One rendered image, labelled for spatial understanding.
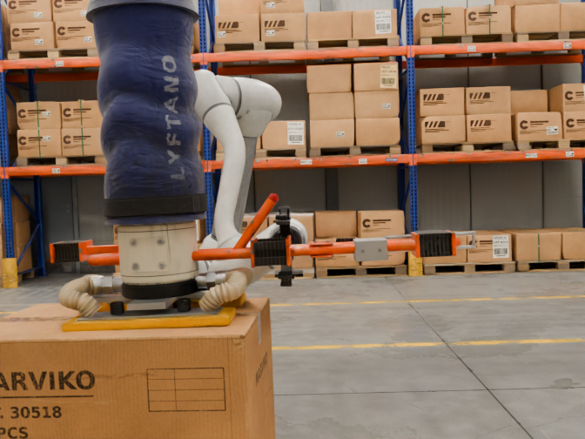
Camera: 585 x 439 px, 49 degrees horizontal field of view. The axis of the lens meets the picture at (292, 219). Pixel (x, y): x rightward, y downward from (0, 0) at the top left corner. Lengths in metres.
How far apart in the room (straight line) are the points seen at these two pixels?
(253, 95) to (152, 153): 0.77
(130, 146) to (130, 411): 0.52
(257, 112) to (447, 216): 8.15
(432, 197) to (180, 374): 8.91
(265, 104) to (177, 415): 1.12
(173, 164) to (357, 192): 8.57
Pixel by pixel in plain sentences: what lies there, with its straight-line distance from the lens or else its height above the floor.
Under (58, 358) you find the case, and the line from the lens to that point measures 1.33.
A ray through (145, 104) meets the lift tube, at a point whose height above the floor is 1.40.
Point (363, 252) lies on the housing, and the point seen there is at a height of 1.08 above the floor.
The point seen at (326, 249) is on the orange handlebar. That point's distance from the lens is 1.37.
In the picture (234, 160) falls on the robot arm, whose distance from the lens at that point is 1.85.
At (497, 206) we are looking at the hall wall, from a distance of 10.27.
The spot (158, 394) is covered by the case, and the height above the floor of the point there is 0.84.
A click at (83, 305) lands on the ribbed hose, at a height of 1.00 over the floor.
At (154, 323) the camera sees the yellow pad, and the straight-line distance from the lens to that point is 1.32.
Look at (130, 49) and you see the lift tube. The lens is 1.38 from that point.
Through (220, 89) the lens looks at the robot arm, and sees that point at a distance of 2.00.
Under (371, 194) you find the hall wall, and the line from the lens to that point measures 9.88.
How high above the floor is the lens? 1.22
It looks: 3 degrees down
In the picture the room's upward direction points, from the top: 2 degrees counter-clockwise
